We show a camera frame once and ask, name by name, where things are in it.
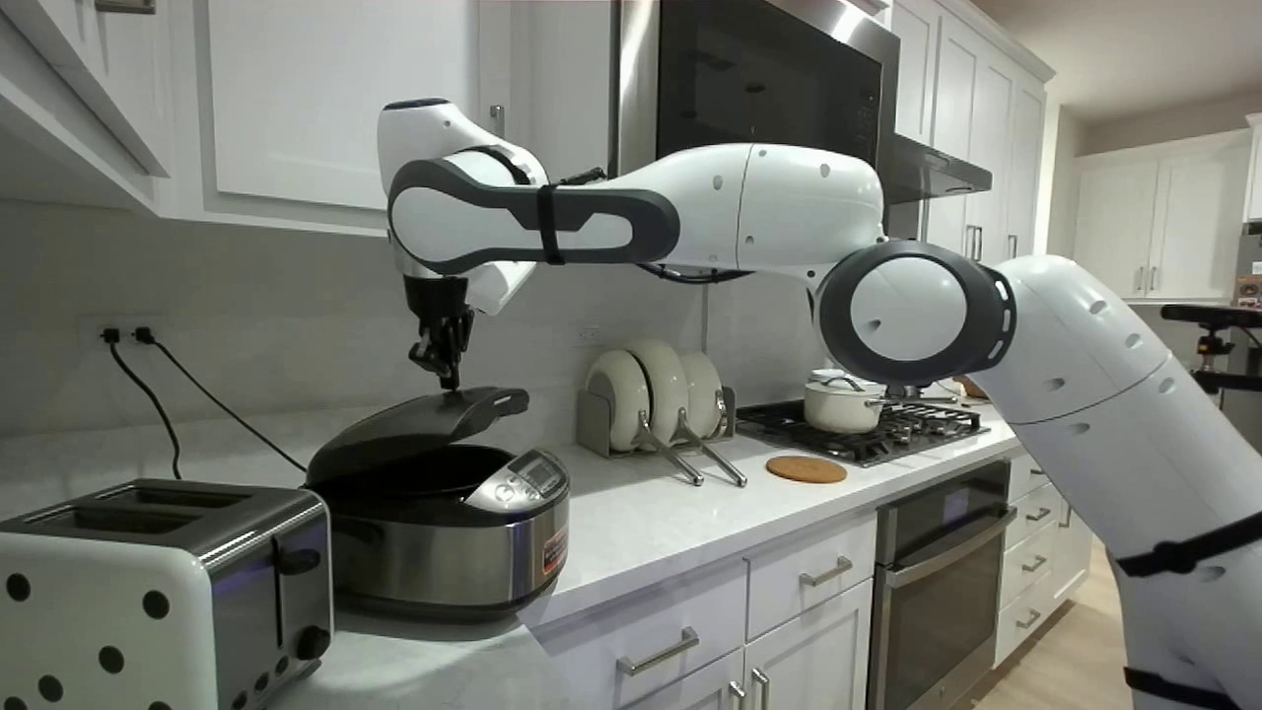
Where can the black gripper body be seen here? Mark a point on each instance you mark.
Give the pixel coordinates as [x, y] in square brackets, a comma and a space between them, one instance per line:
[440, 315]

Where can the black rice cooker lid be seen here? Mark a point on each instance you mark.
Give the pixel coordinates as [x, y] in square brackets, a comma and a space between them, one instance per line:
[410, 428]

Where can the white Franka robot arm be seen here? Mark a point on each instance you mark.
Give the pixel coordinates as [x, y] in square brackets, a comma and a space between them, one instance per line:
[1079, 420]

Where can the stainless rice cooker body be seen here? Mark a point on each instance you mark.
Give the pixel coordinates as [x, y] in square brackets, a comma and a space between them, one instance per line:
[440, 559]

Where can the large cream frying pan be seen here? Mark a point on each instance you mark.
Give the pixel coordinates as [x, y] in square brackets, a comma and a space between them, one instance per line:
[616, 399]

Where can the white upper cabinet door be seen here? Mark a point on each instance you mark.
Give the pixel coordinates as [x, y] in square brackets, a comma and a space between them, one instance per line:
[328, 106]

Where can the white plates in rack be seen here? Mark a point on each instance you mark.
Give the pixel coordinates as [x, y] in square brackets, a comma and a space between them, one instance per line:
[705, 394]

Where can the metal pan rack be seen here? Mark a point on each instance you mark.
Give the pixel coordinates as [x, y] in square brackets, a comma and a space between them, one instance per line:
[705, 456]

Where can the white wide drawer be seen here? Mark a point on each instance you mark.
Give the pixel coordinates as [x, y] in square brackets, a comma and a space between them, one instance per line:
[651, 644]

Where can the round cork trivet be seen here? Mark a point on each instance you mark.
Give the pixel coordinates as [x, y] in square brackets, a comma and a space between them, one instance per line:
[808, 471]

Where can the white lidded pot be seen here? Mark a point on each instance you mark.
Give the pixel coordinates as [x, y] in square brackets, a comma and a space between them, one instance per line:
[846, 406]

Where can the white polka dot toaster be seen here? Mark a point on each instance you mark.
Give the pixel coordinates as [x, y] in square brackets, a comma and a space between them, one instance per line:
[120, 605]

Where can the stainless steel microwave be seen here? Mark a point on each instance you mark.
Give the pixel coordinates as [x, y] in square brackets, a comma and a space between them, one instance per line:
[763, 73]

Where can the white small drawer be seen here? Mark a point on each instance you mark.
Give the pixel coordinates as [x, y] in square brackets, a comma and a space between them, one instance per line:
[816, 574]

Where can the white upper corner cabinet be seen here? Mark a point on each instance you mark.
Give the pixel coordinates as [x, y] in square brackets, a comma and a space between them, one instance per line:
[64, 93]

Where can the stainless range hood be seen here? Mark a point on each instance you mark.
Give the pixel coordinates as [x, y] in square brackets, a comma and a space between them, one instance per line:
[934, 172]

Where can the stainless oven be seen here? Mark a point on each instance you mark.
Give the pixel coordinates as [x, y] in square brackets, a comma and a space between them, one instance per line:
[935, 594]

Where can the white tall upper cabinets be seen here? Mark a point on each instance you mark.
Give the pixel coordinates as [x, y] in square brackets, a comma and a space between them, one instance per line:
[980, 106]

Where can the white drawer stack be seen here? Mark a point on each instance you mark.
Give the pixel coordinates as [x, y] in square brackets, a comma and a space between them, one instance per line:
[1041, 578]

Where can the white distant upper cabinet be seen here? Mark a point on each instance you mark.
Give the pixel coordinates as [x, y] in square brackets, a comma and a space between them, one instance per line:
[1167, 219]

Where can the black camera stand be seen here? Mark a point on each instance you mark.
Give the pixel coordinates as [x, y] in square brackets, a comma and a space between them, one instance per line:
[1217, 349]

